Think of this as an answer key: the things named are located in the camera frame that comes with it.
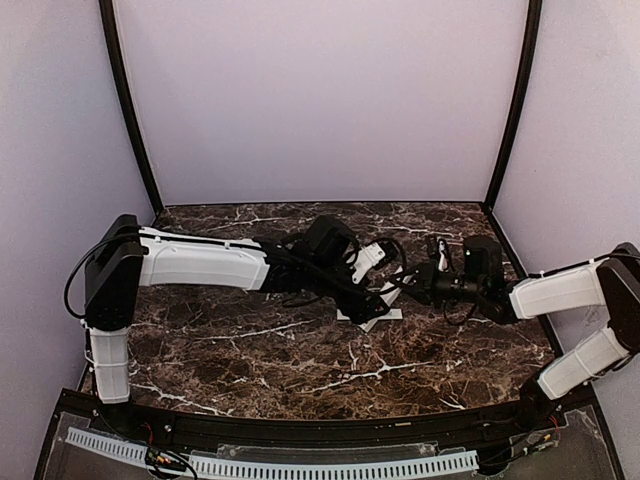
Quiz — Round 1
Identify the white remote control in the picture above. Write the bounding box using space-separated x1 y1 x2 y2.
357 267 405 334

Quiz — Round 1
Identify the white remote battery cover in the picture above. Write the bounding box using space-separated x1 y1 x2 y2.
337 308 403 324

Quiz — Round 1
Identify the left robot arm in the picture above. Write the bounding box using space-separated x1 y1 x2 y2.
66 214 403 405

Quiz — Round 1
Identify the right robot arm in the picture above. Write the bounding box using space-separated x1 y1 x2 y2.
391 235 639 430

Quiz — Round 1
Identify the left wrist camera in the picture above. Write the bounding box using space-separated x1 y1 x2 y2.
346 237 406 284

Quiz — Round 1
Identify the black front rail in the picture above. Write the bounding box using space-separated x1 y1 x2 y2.
134 404 521 456

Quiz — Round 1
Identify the white slotted cable duct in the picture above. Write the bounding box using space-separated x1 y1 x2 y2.
65 426 480 480

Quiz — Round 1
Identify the black right frame post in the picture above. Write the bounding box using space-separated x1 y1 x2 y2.
483 0 543 211

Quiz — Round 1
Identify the black frame post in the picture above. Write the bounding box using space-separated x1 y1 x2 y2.
483 0 543 211
98 0 164 215

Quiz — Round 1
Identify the black left frame post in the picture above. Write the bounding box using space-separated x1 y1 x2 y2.
98 0 164 215

